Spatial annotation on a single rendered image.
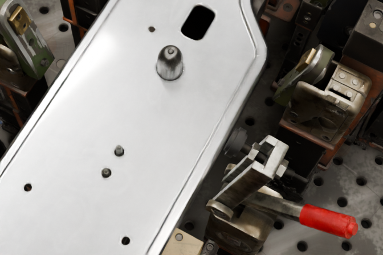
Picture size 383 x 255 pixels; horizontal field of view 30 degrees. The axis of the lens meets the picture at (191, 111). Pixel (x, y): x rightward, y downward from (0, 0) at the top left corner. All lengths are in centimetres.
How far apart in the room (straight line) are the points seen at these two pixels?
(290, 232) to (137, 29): 43
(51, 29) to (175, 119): 46
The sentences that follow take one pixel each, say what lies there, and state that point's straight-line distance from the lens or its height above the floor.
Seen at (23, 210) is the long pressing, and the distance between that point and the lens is 85.
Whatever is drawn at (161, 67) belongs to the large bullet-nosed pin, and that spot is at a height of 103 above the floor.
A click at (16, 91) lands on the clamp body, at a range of 98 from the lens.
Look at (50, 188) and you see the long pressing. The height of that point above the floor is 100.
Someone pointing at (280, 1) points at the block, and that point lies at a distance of 130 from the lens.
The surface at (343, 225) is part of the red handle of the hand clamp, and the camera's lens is 70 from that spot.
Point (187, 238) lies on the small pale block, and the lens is 76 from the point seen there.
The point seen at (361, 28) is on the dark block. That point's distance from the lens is 82.
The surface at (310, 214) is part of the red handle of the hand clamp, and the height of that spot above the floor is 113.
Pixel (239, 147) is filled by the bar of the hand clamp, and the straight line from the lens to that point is 63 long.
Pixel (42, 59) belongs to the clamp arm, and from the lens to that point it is 90.
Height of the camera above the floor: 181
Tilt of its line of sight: 67 degrees down
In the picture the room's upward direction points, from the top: 8 degrees clockwise
